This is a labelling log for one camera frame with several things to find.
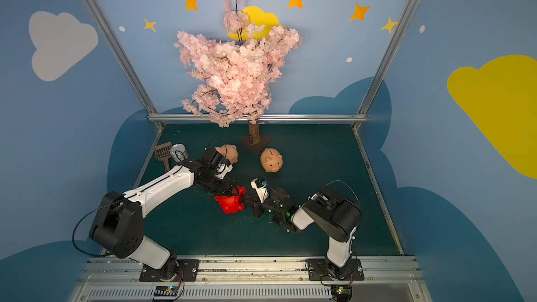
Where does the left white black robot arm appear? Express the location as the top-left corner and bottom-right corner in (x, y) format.
(89, 158), (235, 282)

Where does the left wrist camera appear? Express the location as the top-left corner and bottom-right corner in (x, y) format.
(203, 148), (233, 179)

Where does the aluminium mounting rail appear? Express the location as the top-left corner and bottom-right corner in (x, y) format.
(70, 256), (432, 301)

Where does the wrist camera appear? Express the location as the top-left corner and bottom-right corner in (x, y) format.
(203, 148), (233, 179)
(250, 178), (269, 204)

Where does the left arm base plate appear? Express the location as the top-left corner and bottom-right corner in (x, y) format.
(139, 259), (199, 282)

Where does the red piggy bank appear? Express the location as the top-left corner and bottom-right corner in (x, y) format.
(214, 186), (246, 214)

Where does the left controller board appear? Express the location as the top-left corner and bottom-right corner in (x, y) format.
(152, 285), (180, 301)

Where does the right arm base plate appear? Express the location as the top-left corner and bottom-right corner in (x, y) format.
(306, 257), (364, 281)

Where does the pink cherry blossom tree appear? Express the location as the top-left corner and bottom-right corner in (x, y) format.
(174, 0), (303, 155)

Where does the pink piggy bank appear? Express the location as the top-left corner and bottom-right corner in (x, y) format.
(215, 145), (239, 164)
(260, 148), (283, 173)

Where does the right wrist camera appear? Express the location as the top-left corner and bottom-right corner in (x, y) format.
(250, 178), (269, 204)

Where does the controller board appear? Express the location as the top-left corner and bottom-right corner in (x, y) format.
(331, 286), (352, 302)
(152, 285), (180, 301)

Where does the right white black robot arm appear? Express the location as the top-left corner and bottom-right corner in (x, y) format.
(245, 178), (364, 282)

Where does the right controller board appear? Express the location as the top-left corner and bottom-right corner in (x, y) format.
(331, 286), (352, 302)

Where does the brown toy scoop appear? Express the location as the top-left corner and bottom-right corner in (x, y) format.
(154, 142), (172, 173)

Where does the small metal can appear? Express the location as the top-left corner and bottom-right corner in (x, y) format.
(170, 143), (189, 163)

